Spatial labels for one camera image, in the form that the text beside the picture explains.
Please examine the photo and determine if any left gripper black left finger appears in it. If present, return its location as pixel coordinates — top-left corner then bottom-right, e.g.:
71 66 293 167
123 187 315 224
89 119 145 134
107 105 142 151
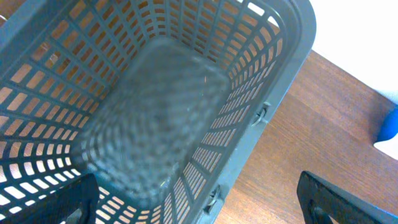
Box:
1 174 99 224

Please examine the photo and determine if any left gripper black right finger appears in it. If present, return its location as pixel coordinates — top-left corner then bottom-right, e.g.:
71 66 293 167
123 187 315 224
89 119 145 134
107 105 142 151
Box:
297 171 397 223

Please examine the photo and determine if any grey plastic mesh basket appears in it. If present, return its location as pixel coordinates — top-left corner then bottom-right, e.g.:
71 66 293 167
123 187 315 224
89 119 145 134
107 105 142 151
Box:
1 0 316 223

